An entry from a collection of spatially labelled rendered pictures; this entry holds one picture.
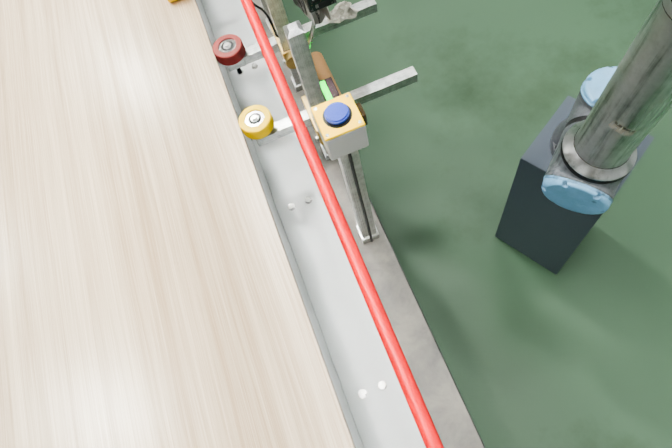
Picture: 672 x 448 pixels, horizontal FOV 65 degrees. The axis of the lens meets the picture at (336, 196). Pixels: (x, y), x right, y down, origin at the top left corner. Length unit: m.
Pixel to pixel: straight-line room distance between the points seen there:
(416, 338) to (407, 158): 1.10
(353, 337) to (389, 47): 1.56
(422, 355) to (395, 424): 0.17
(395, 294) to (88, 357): 0.67
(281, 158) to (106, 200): 0.50
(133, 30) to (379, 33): 1.31
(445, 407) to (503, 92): 1.51
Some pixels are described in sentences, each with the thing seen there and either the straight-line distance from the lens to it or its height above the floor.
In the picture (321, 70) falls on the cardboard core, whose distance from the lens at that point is 2.41.
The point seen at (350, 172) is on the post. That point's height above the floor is 1.06.
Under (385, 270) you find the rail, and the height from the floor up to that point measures 0.70.
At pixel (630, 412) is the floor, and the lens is 2.03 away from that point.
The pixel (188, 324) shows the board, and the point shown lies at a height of 0.90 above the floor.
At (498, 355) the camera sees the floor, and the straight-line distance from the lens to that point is 1.96.
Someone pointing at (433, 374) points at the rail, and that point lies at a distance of 1.23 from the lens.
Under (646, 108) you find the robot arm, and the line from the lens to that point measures 1.04.
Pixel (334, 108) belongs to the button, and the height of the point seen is 1.23.
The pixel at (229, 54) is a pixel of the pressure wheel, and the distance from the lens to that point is 1.43.
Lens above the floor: 1.92
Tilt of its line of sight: 63 degrees down
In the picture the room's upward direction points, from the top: 19 degrees counter-clockwise
